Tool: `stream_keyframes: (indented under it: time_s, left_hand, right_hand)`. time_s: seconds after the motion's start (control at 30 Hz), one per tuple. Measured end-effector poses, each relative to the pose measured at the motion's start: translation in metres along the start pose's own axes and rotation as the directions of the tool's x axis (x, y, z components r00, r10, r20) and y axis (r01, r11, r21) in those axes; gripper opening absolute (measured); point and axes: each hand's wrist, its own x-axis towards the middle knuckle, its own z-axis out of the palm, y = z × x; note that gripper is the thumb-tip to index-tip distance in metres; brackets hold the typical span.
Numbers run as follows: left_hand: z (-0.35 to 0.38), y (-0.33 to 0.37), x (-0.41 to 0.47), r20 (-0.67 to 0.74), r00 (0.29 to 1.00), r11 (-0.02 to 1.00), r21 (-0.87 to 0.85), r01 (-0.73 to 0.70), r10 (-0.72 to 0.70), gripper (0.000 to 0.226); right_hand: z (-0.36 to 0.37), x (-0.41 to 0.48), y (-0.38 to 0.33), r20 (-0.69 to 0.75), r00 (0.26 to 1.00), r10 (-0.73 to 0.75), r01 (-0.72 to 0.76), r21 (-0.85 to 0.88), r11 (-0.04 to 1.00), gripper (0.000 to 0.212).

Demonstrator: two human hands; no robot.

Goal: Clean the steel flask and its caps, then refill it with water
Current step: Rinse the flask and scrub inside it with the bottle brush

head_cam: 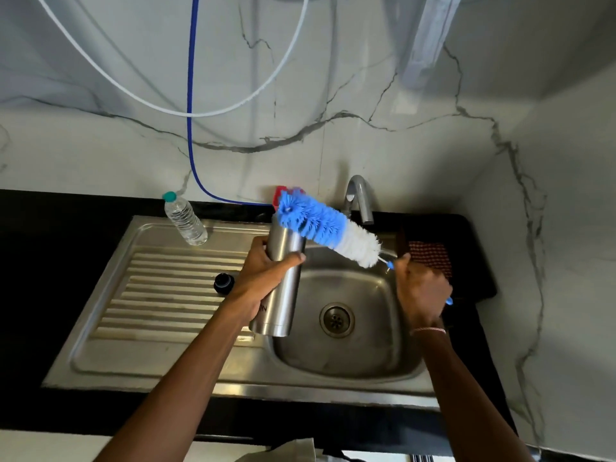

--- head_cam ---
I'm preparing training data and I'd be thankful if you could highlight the stainless steel sink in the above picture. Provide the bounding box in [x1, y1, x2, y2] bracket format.
[42, 215, 441, 411]

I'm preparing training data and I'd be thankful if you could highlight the blue hose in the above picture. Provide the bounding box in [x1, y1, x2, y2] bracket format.
[186, 0, 275, 207]

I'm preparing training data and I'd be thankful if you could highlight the person's right forearm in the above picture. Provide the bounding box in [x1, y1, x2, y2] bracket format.
[411, 330, 535, 462]

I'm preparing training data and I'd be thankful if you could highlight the blue white bottle brush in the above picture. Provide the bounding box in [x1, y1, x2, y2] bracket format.
[275, 189, 454, 307]

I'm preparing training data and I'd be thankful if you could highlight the person's left forearm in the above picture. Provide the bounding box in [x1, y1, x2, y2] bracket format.
[94, 302, 256, 462]

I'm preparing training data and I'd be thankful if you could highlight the person's right hand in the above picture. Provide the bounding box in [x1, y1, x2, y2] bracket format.
[393, 252, 454, 332]

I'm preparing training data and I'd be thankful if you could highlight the dark woven tray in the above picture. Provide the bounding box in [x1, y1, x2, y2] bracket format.
[397, 214, 497, 304]

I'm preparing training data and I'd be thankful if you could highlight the chrome sink faucet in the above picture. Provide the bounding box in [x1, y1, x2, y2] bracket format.
[341, 175, 375, 226]

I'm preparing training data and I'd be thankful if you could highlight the red checkered cloth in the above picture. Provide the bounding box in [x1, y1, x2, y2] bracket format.
[407, 241, 454, 280]

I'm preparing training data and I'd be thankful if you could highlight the steel flask bottle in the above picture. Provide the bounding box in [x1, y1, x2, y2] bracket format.
[248, 214, 307, 338]

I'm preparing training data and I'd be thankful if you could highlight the metal sink drain strainer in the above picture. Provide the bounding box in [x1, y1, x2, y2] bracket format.
[319, 302, 356, 339]

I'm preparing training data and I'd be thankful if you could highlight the white hose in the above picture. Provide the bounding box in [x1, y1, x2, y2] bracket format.
[33, 0, 311, 118]

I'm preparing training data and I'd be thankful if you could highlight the black flask stopper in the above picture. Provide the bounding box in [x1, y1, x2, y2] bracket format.
[213, 272, 236, 297]

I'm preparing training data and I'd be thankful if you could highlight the red plastic brush holder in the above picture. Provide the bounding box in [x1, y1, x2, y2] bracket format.
[272, 185, 305, 210]

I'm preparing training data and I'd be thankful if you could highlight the clear plastic water bottle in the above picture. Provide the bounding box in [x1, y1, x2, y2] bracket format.
[162, 191, 209, 247]

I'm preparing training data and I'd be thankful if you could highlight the person's left hand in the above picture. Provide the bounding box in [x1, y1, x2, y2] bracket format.
[223, 235, 307, 328]

